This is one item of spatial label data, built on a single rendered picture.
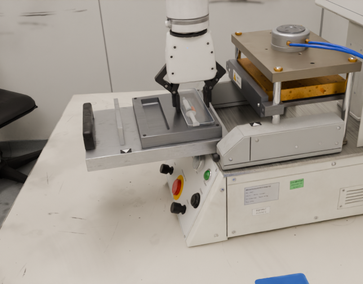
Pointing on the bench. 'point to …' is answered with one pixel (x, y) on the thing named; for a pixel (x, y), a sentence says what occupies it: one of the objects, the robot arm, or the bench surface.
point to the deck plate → (353, 133)
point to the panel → (191, 187)
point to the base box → (283, 199)
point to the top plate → (295, 53)
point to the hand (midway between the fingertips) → (191, 100)
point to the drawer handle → (87, 128)
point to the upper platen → (299, 87)
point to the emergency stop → (176, 187)
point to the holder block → (168, 122)
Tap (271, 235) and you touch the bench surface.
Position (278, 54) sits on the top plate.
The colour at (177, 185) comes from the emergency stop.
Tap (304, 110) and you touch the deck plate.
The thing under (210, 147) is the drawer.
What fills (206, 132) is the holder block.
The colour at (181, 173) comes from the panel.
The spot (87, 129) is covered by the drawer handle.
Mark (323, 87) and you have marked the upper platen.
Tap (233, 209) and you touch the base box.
